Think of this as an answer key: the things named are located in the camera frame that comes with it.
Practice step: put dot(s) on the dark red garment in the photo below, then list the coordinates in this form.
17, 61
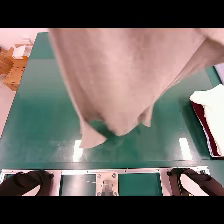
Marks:
202, 120

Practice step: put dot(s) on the white garment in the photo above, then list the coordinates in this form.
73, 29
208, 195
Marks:
213, 113

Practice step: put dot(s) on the beige shirt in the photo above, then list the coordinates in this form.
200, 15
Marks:
123, 76

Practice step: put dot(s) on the silver frame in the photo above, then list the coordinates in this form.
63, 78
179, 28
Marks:
106, 181

